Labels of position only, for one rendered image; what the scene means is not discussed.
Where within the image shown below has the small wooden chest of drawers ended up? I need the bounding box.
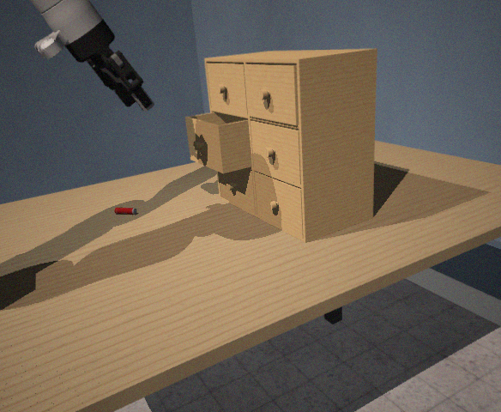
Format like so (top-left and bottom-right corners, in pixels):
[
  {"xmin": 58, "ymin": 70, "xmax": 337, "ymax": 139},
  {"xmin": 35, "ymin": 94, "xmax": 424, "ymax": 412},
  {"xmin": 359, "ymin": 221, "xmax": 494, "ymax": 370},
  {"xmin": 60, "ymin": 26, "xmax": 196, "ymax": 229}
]
[{"xmin": 204, "ymin": 49, "xmax": 377, "ymax": 243}]

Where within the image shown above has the red battery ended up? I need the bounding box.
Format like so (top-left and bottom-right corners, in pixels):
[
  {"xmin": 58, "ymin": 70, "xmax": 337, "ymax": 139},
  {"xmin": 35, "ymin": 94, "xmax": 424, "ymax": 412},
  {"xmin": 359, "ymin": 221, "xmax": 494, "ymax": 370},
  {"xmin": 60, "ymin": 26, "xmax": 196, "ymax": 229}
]
[{"xmin": 115, "ymin": 208, "xmax": 136, "ymax": 215}]

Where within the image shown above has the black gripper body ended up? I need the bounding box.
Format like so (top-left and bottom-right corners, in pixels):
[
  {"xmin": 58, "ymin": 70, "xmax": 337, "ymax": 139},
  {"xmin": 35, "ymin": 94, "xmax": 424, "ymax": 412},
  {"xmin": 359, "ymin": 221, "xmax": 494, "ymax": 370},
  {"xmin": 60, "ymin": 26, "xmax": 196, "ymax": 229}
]
[{"xmin": 65, "ymin": 18, "xmax": 119, "ymax": 77}]

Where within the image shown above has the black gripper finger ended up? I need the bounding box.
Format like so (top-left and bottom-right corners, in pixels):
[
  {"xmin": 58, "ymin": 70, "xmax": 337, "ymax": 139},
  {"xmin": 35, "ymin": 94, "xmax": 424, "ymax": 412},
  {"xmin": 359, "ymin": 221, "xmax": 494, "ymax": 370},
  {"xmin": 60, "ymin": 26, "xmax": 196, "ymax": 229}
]
[
  {"xmin": 87, "ymin": 59, "xmax": 136, "ymax": 106},
  {"xmin": 99, "ymin": 51, "xmax": 154, "ymax": 112}
]

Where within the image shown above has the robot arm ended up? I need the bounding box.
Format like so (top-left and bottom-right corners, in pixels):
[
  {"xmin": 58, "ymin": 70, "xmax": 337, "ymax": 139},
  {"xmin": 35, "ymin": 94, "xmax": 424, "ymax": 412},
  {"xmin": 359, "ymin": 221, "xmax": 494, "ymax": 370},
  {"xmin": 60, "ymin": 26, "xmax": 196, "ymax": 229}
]
[{"xmin": 30, "ymin": 0, "xmax": 102, "ymax": 58}]

